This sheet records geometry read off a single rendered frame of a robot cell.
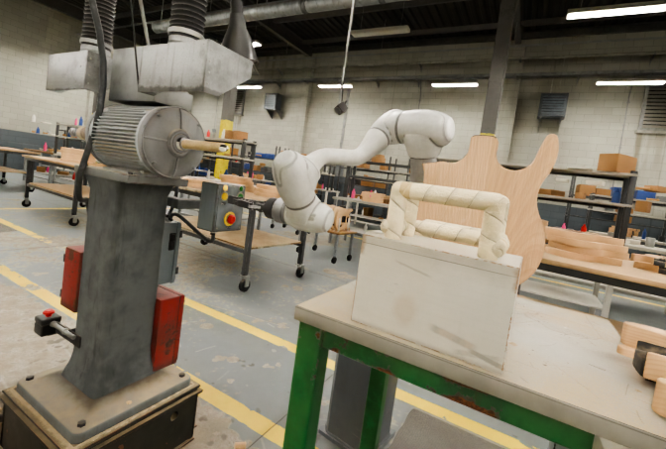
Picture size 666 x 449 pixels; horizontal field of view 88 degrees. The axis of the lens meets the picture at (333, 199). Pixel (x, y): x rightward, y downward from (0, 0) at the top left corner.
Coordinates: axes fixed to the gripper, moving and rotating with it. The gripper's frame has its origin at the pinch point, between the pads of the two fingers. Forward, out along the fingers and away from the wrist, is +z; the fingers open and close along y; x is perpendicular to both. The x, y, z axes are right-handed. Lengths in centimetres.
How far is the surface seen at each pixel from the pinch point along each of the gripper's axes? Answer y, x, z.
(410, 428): 77, -108, -61
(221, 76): -25.4, 38.0, -14.0
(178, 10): -28, 57, 4
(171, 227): -1.6, -16.6, 32.9
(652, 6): 574, 317, -210
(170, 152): -19.2, 14.8, 13.6
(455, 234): -18, 6, -82
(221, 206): 5.3, -4.5, 12.7
